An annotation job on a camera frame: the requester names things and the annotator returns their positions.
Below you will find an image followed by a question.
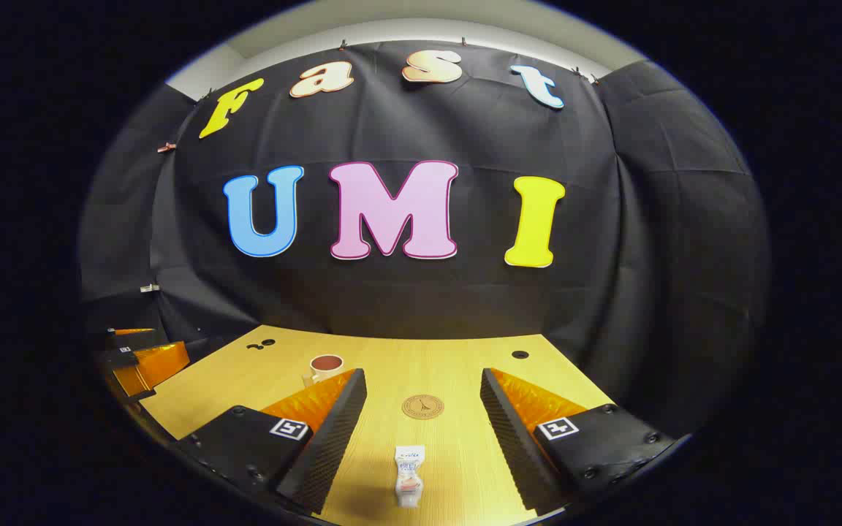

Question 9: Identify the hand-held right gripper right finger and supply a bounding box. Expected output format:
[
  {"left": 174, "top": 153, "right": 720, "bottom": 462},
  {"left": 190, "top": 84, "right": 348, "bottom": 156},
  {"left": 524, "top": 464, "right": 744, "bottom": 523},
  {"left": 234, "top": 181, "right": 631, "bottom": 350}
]
[{"left": 479, "top": 367, "right": 675, "bottom": 517}]

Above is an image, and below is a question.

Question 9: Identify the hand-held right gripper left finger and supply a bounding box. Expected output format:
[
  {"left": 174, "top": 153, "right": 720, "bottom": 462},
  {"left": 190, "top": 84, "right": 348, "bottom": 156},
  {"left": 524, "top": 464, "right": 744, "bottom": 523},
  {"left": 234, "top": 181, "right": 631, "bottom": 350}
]
[{"left": 176, "top": 367, "right": 368, "bottom": 514}]

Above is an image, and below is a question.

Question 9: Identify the beige cup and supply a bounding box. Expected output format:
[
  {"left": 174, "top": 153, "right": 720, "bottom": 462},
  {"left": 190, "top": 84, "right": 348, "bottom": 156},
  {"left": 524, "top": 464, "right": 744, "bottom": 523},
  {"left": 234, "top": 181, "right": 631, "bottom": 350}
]
[{"left": 302, "top": 354, "right": 345, "bottom": 386}]

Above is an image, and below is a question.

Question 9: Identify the white toothpaste tube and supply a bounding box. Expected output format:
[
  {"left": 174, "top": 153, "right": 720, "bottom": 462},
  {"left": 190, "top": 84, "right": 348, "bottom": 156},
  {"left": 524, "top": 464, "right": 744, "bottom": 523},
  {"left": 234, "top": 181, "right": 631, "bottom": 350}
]
[{"left": 394, "top": 445, "right": 426, "bottom": 509}]

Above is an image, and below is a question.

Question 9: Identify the round brown coaster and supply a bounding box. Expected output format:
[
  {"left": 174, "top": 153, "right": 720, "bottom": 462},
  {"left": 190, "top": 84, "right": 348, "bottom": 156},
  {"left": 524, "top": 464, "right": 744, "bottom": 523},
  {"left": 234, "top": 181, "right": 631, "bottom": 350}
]
[{"left": 401, "top": 394, "right": 445, "bottom": 420}]

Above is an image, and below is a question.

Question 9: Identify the wooden desktop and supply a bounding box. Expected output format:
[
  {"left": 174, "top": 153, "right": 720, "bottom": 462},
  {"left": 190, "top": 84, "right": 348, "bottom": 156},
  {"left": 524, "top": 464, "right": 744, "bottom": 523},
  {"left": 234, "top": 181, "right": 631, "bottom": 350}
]
[{"left": 140, "top": 325, "right": 615, "bottom": 526}]

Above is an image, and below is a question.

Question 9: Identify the black backdrop cloth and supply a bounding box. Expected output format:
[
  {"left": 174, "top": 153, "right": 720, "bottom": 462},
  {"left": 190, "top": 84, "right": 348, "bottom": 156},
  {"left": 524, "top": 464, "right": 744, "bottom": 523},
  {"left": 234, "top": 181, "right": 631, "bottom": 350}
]
[{"left": 77, "top": 40, "right": 771, "bottom": 439}]

